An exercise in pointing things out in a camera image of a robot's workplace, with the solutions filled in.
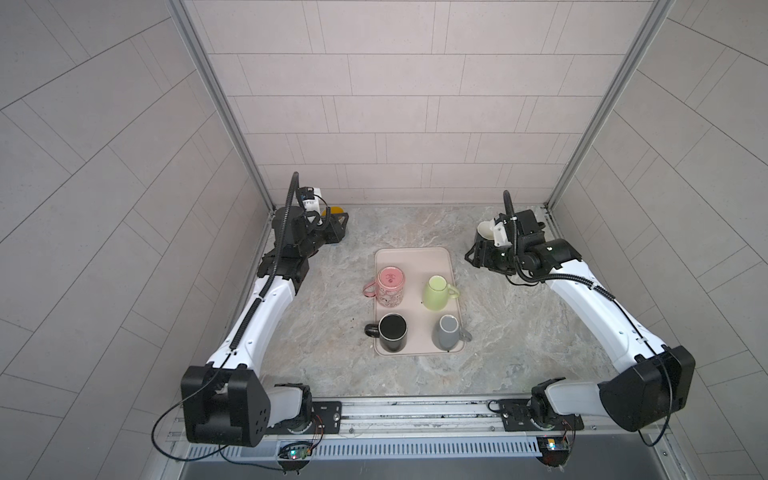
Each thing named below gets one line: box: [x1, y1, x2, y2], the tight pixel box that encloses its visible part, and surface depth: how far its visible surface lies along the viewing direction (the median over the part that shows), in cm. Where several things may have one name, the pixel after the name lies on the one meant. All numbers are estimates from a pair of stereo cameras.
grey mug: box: [438, 314, 473, 352], surface depth 80 cm
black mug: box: [364, 313, 408, 353], surface depth 78 cm
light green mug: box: [423, 275, 460, 311], surface depth 87 cm
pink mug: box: [362, 266, 406, 308], surface depth 86 cm
